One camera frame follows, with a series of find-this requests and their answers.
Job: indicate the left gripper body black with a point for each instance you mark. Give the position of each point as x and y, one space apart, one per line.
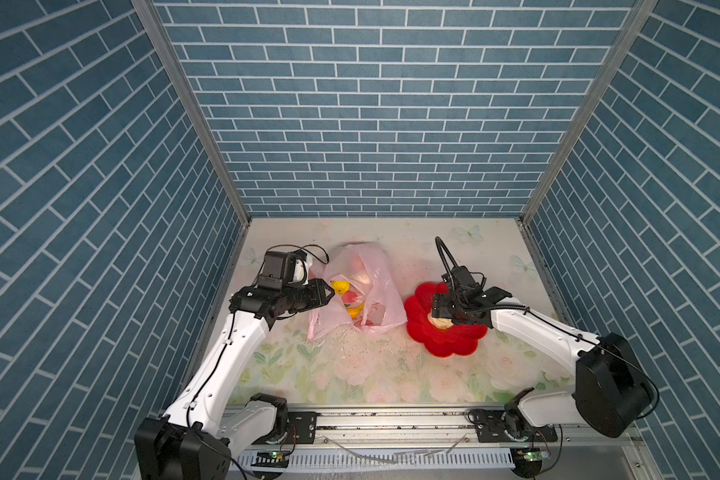
300 297

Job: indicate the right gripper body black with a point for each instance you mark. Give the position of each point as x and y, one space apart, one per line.
448 307

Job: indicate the beige fake fruit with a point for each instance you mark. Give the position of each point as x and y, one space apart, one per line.
442 324

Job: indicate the pink plastic bag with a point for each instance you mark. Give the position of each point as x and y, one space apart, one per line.
368 269

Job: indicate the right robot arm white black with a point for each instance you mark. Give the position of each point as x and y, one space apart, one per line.
609 390

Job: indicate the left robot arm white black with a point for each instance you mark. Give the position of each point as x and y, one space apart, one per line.
192 439

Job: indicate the yellow fake lemon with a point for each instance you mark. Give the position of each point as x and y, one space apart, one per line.
341 287

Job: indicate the yellow fake banana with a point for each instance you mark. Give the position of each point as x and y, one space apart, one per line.
354 312

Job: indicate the red flower-shaped plate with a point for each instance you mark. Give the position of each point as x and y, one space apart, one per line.
440 338

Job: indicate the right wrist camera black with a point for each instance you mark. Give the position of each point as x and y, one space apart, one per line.
461 278

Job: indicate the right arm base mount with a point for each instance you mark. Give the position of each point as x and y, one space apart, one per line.
497 426

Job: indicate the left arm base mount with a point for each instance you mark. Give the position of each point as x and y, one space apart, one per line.
299 428

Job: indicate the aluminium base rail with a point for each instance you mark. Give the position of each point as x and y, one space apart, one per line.
367 439

